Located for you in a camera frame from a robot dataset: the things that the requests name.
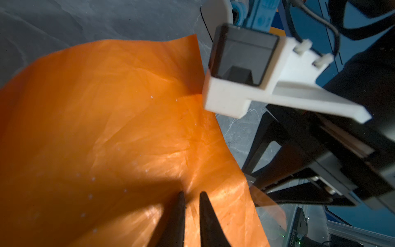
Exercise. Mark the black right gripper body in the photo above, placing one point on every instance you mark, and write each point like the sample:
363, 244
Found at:
346, 154

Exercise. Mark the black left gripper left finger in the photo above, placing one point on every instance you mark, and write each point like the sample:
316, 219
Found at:
174, 231

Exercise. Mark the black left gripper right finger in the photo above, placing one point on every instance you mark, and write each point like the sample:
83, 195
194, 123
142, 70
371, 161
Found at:
211, 232

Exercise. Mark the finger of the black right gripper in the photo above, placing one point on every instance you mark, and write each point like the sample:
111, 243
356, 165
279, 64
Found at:
270, 130
303, 187

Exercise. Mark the clear adhesive tape strip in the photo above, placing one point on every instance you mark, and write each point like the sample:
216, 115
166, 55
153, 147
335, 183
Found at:
270, 214

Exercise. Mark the yellow wrapping paper sheet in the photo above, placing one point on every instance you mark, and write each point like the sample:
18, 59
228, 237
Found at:
98, 139

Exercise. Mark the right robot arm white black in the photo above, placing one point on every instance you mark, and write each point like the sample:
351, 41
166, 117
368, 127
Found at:
368, 78

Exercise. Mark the white tape dispenser blue roll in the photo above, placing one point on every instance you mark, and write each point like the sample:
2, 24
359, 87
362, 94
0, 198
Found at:
257, 15

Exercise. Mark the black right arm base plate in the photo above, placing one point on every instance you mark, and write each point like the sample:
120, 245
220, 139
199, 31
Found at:
298, 230

